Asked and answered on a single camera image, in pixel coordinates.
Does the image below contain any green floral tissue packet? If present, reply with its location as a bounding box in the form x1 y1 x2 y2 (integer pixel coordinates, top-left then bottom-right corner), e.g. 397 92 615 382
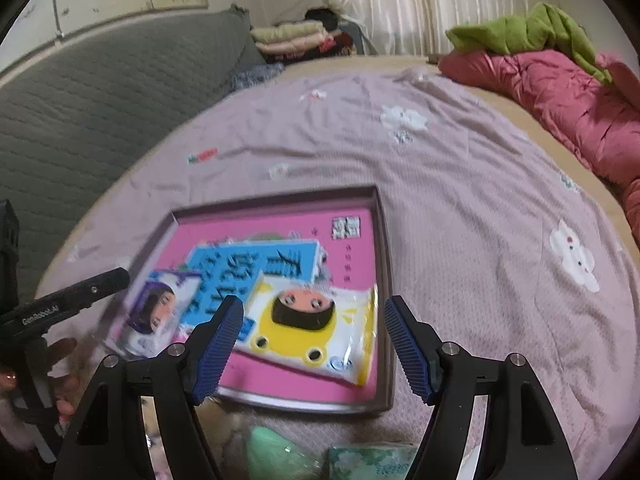
327 444 418 480

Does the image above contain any pink quilt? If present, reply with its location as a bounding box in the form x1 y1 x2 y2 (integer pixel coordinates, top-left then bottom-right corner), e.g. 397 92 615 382
437 49 640 241

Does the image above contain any pink folded cloth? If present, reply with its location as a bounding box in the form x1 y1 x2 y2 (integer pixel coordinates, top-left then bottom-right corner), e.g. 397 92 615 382
255 37 336 57

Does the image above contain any purple cartoon tissue packet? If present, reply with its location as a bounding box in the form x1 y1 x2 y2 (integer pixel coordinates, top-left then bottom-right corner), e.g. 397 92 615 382
102 267 203 361

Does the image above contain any mint green soft pad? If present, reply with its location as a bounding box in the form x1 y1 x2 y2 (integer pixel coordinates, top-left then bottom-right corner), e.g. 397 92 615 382
246 425 323 480

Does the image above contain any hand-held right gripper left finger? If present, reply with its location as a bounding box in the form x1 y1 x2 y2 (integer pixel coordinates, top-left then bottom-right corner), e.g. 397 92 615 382
52 295 245 480

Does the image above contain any grey quilted headboard cover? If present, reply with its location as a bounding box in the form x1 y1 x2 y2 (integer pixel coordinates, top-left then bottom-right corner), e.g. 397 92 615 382
0 5 268 306

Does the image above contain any beige folded blanket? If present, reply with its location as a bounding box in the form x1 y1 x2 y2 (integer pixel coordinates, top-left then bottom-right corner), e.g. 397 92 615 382
250 21 328 45

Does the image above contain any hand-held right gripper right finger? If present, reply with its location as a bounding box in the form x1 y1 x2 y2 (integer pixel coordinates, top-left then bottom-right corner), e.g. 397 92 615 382
384 295 578 480

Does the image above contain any person's left hand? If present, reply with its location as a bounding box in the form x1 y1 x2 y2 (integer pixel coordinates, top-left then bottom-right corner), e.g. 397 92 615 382
0 337 80 428

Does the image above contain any grey chair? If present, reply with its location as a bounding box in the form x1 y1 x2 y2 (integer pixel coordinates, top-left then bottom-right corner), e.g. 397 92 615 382
345 17 373 56

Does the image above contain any dark red cloth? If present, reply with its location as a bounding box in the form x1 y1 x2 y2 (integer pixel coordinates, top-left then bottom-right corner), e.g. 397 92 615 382
270 32 358 63

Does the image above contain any shallow mauve cardboard box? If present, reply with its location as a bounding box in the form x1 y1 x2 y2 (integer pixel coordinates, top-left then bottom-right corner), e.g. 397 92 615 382
102 186 396 413

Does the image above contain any blue book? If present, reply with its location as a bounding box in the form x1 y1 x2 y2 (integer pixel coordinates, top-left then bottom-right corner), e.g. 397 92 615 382
172 239 323 331

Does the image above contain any green cloth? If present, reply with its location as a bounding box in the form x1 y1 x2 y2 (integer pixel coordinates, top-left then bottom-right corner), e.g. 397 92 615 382
445 2 613 85

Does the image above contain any blue patterned cloth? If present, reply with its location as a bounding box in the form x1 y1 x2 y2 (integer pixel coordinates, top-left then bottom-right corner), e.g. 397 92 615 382
232 62 286 92

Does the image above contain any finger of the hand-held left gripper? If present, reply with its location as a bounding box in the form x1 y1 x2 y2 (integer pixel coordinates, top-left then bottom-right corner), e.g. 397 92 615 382
55 266 132 313

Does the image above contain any white curtain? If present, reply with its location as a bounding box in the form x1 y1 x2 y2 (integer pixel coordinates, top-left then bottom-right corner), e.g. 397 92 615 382
320 0 546 58

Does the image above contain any pink book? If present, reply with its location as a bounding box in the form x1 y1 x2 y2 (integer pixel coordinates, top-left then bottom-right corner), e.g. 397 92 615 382
107 207 388 406

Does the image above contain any black cloth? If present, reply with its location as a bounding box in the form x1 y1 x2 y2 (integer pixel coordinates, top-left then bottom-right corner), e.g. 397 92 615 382
304 7 343 33

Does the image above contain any yellow cartoon tissue packet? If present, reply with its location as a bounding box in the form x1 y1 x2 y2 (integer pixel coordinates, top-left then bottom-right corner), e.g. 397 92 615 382
232 270 379 387

